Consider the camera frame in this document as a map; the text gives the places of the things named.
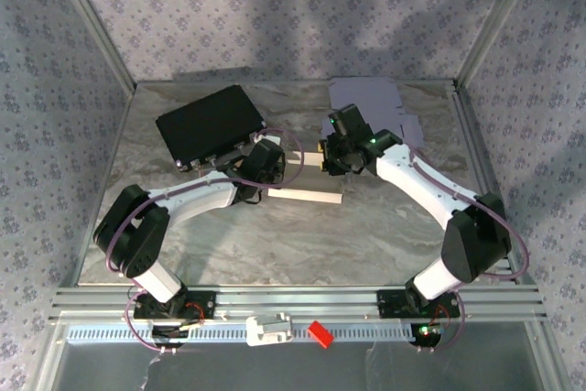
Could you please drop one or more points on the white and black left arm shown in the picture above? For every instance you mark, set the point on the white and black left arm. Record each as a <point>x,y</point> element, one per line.
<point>197,196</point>

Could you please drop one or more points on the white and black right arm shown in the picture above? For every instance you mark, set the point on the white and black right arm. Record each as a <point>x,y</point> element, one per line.
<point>421,180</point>

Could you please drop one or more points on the black hard carrying case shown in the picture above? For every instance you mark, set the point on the black hard carrying case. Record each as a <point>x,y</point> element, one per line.
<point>206,125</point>

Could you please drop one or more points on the red plastic block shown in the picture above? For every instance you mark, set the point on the red plastic block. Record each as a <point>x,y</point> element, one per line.
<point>320,333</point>

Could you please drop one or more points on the black left controller board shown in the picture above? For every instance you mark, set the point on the black left controller board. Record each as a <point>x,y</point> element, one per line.
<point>167,331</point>

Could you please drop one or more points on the black controller board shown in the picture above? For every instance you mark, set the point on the black controller board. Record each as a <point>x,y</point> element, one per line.
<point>426,338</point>
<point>167,331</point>

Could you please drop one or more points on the grey metal floor panel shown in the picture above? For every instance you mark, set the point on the grey metal floor panel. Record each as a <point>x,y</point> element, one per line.
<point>293,368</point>

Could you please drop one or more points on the black right controller board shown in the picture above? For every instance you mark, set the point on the black right controller board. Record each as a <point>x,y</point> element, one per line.
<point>426,338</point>

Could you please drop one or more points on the aluminium back rail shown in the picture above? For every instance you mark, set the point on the aluminium back rail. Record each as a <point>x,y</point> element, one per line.
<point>274,82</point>

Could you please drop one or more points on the aluminium side rail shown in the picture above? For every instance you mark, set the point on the aluminium side rail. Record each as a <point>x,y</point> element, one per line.
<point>116,134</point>
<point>471,134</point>

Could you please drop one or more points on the aluminium mounting rail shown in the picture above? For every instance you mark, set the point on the aluminium mounting rail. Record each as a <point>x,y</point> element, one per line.
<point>297,301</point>

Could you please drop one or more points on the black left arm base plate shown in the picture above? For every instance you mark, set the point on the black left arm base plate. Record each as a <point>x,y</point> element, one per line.
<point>203,306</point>

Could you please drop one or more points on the white plastic bracket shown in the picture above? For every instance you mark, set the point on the white plastic bracket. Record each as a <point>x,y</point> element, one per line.
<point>263,333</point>

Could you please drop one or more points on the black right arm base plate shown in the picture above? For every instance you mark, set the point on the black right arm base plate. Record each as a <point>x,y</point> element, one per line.
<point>389,304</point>

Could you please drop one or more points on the aluminium corner post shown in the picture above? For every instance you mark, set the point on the aluminium corner post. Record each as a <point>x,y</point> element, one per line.
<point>94,20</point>
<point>499,20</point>

